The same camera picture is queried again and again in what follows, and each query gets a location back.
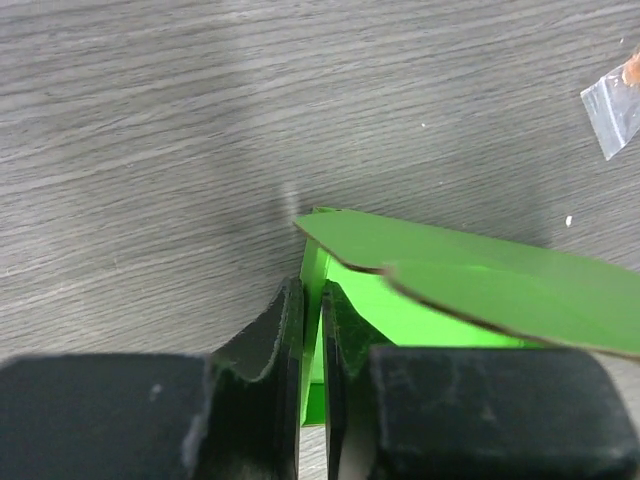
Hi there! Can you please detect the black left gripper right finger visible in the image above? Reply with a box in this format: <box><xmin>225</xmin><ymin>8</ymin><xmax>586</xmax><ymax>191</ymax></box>
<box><xmin>321</xmin><ymin>282</ymin><xmax>639</xmax><ymax>479</ymax></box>

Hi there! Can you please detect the small clear plastic packet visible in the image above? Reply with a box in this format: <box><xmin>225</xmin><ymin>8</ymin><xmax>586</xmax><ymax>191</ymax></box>
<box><xmin>580</xmin><ymin>47</ymin><xmax>639</xmax><ymax>161</ymax></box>

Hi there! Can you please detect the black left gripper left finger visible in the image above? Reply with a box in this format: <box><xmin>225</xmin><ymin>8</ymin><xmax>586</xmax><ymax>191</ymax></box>
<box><xmin>1</xmin><ymin>279</ymin><xmax>304</xmax><ymax>479</ymax></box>

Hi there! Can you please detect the green paper box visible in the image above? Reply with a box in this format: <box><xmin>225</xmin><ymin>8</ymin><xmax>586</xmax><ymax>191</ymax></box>
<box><xmin>295</xmin><ymin>207</ymin><xmax>639</xmax><ymax>426</ymax></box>

